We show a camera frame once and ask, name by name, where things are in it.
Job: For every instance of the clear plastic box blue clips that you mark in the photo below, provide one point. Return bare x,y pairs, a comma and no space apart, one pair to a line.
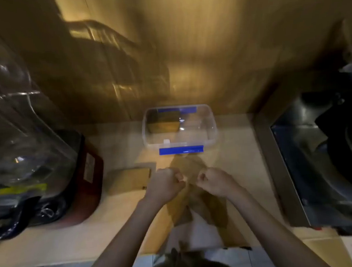
180,137

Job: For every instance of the bundle of brown paper bags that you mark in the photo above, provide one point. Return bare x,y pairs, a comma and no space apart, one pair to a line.
205,208

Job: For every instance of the red and black blender base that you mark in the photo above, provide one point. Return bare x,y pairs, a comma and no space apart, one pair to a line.
86,186

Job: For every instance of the clear plastic blender cover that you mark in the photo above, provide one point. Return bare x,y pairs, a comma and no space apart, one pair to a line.
19,133

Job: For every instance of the person's right hand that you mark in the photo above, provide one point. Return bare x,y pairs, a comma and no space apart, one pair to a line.
217,181

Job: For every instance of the light wooden cabinet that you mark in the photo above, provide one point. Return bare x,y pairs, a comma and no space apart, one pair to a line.
325,250

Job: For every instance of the person's right forearm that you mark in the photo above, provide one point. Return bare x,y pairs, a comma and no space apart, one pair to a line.
270,230

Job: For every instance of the stack of paper bags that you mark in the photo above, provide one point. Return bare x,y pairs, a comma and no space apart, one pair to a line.
163,123
128,181

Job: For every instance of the black pot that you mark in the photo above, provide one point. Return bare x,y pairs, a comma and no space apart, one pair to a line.
350,137

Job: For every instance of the stainless steel sink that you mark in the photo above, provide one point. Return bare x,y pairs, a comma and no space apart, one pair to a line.
301,165

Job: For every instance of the person's left forearm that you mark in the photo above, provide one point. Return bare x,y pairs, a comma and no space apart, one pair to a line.
132,240

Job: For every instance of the person's left hand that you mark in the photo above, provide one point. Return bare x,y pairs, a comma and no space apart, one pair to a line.
161,185

